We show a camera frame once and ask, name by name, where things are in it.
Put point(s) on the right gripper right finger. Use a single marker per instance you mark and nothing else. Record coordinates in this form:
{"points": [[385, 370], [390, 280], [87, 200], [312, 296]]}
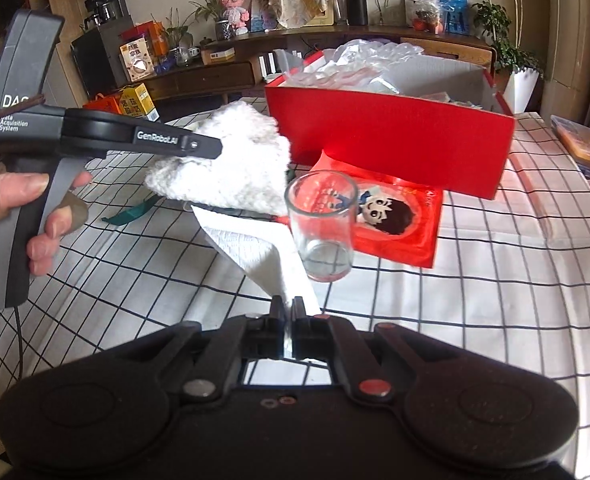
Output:
{"points": [[301, 331]]}

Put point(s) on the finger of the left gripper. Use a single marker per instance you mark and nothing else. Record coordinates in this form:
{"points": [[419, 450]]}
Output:
{"points": [[197, 145]]}

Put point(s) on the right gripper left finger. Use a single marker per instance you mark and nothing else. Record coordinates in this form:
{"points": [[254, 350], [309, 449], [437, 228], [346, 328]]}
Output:
{"points": [[273, 330]]}

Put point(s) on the white knitted cloth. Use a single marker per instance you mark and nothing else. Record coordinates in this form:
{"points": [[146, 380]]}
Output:
{"points": [[249, 174]]}

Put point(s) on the green white cartoon tote bag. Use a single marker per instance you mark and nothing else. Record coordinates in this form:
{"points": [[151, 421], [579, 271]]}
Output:
{"points": [[255, 254]]}

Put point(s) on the clear bubble wrap bag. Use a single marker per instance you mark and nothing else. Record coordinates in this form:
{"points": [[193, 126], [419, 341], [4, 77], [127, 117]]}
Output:
{"points": [[358, 65]]}

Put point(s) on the person left hand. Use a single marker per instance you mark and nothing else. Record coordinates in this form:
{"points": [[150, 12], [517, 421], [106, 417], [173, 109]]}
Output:
{"points": [[21, 190]]}

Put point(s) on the yellow carton box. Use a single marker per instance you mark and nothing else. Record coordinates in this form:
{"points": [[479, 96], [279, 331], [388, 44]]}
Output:
{"points": [[135, 101]]}

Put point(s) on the orange gift bag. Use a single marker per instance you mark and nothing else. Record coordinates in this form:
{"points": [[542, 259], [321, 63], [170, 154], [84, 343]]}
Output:
{"points": [[108, 104]]}

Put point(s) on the wooden tv cabinet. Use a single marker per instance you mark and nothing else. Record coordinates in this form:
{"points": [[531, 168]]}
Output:
{"points": [[241, 73]]}

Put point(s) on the cartoon snack box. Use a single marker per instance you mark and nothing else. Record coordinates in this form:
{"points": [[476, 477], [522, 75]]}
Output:
{"points": [[138, 64]]}

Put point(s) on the white wifi router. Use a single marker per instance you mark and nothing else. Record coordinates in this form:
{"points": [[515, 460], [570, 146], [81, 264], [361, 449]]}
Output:
{"points": [[276, 61]]}

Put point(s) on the black mini fridge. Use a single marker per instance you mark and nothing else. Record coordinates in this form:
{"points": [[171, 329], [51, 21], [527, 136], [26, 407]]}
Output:
{"points": [[96, 54]]}

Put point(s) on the small potted orchid plant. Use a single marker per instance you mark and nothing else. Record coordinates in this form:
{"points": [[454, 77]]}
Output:
{"points": [[213, 10]]}

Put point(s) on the clear drinking glass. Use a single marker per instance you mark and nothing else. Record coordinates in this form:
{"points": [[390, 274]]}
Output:
{"points": [[322, 211]]}

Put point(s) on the red cartoon boy packet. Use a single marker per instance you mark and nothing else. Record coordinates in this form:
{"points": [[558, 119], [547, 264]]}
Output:
{"points": [[396, 220]]}

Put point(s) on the pink plush doll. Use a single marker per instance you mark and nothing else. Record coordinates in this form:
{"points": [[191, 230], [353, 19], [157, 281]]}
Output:
{"points": [[236, 14]]}

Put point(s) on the black coffee machine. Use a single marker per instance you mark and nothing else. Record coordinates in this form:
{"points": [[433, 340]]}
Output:
{"points": [[101, 12]]}

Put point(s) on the black cylinder speaker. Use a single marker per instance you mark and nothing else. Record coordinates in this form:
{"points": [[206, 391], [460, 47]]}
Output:
{"points": [[357, 12]]}

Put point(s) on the black white checkered tablecloth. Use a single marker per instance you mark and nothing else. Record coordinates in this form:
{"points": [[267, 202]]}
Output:
{"points": [[510, 280]]}

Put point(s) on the red cardboard box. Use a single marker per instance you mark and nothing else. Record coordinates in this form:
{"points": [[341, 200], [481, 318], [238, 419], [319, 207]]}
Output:
{"points": [[448, 127]]}

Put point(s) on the plastic bag of fruit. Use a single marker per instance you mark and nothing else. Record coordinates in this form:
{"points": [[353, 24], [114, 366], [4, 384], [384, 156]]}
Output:
{"points": [[425, 16]]}

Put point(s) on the blue plastic bag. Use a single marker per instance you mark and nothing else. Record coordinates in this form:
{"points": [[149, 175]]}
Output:
{"points": [[455, 17]]}

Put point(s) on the tall green potted plant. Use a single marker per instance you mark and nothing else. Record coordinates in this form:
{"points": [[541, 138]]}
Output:
{"points": [[522, 67]]}

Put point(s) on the clear plastic organizer case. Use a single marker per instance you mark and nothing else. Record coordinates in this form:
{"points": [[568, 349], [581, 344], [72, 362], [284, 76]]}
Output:
{"points": [[575, 138]]}

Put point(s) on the beige standing air conditioner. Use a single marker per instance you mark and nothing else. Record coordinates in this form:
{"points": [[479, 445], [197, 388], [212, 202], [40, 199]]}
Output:
{"points": [[566, 91]]}

